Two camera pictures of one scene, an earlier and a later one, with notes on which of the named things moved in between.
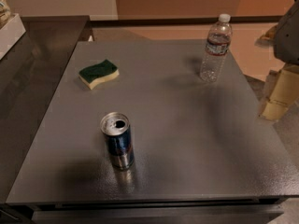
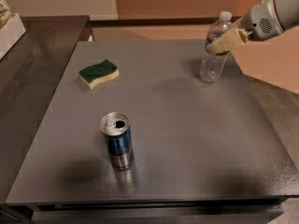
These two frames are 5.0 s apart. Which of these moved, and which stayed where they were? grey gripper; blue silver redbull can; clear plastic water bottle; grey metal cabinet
Moved: grey gripper
Stayed: blue silver redbull can; clear plastic water bottle; grey metal cabinet
